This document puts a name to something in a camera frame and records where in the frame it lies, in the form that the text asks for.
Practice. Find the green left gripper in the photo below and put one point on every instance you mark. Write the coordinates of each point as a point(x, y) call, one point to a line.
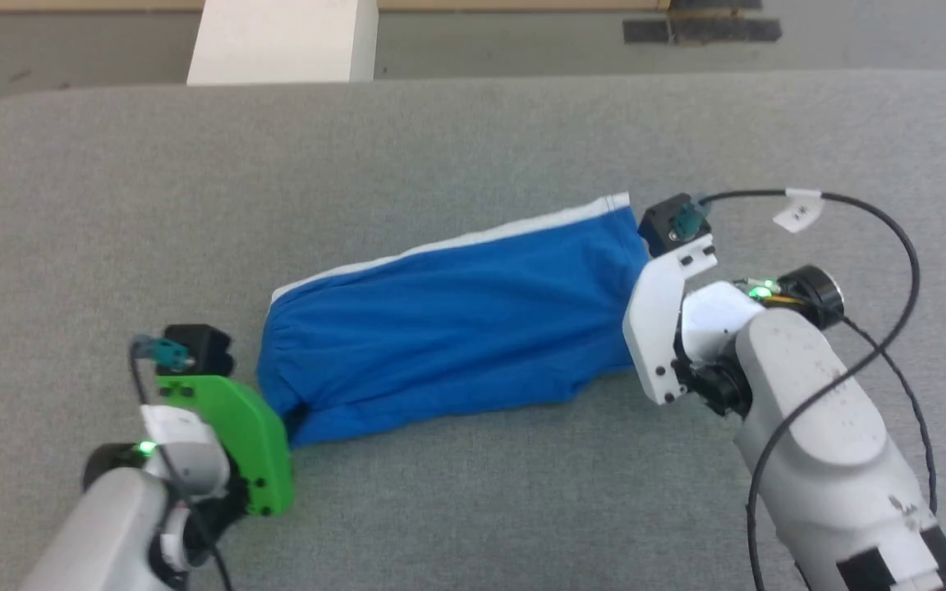
point(251, 435)

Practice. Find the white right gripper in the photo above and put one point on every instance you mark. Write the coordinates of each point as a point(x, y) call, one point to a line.
point(654, 328)

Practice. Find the blue shorts with white stripe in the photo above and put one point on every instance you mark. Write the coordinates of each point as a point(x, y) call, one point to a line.
point(456, 328)

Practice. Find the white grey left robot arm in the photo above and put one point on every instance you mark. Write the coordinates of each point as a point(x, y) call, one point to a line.
point(112, 517)

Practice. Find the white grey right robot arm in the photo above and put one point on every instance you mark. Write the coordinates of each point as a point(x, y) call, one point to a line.
point(818, 410)

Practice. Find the black floor tape strip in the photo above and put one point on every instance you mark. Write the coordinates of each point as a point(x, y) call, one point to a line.
point(699, 31)

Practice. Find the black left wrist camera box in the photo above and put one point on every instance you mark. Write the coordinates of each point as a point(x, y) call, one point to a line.
point(198, 345)

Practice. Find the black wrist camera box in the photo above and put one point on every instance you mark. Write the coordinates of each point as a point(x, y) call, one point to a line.
point(198, 345)
point(670, 220)

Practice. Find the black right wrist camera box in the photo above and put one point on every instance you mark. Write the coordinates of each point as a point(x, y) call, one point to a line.
point(670, 220)

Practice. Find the white post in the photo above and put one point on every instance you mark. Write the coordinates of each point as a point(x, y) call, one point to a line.
point(284, 41)

